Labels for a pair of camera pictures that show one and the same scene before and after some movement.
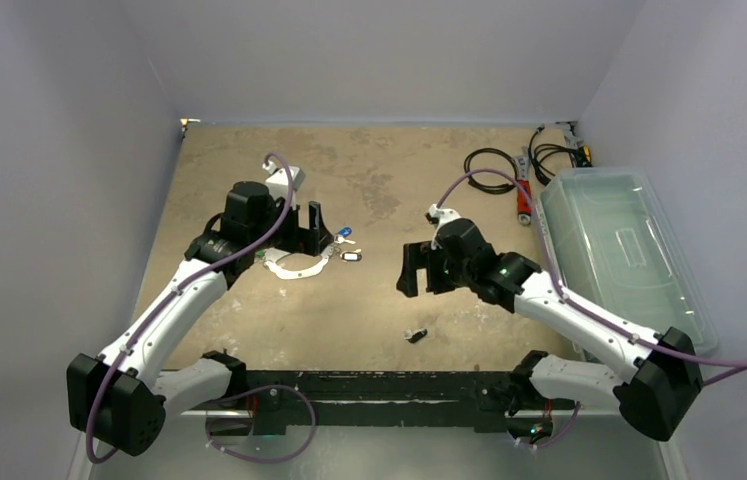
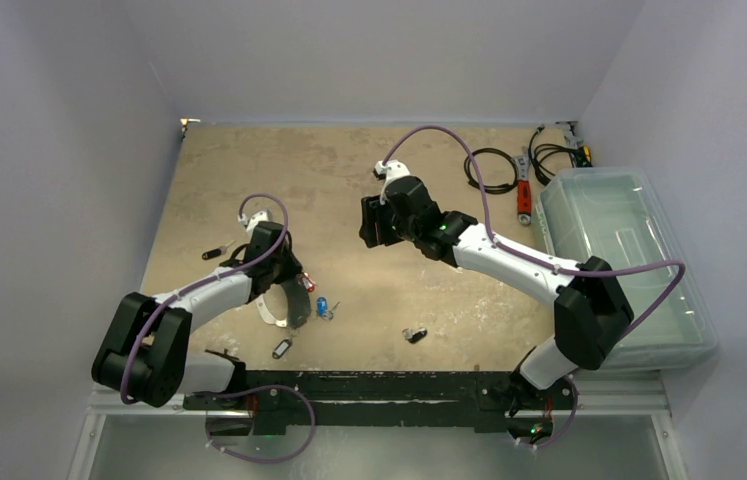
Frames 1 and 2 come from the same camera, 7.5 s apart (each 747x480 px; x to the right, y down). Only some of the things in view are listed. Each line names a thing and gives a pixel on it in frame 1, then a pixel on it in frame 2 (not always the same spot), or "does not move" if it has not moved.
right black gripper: (427, 266) -> (370, 221)
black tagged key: (351, 256) -> (280, 349)
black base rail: (280, 400) does not move
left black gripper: (307, 241) -> (292, 267)
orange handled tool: (524, 188) does not move
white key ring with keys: (300, 274) -> (266, 314)
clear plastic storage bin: (613, 248) does not move
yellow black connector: (584, 157) does not move
